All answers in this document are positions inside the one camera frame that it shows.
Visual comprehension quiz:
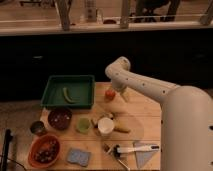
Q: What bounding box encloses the black stand at left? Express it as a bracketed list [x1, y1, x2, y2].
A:
[0, 129, 13, 171]

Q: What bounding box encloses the small dark metal cup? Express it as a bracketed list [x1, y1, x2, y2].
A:
[30, 121, 47, 136]

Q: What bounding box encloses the orange bowl with food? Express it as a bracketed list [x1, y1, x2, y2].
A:
[28, 134, 60, 169]

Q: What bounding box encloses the yellow banana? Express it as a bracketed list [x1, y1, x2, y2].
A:
[113, 119, 130, 133]

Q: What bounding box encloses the green plastic tray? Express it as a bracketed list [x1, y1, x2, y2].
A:
[41, 75, 95, 109]

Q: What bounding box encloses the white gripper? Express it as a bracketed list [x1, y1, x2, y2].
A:
[109, 80, 130, 103]

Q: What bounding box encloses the blue sponge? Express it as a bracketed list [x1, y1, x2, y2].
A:
[67, 148, 91, 167]

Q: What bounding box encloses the orange red apple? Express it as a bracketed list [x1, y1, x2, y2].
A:
[105, 89, 116, 100]

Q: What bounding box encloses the green bean pod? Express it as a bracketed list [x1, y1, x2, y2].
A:
[62, 87, 74, 104]

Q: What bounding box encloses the grey triangular cloth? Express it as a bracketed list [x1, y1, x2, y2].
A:
[133, 141, 160, 169]

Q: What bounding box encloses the dark brown bowl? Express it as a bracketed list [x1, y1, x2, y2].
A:
[48, 108, 72, 131]

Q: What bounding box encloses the small green cup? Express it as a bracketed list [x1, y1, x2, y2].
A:
[76, 118, 90, 134]

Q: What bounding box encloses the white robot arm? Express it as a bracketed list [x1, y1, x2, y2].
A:
[105, 57, 213, 171]

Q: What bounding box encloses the small brown block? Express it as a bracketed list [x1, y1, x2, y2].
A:
[102, 144, 111, 153]

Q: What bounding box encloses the white paper cup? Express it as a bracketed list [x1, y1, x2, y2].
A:
[98, 117, 115, 136]

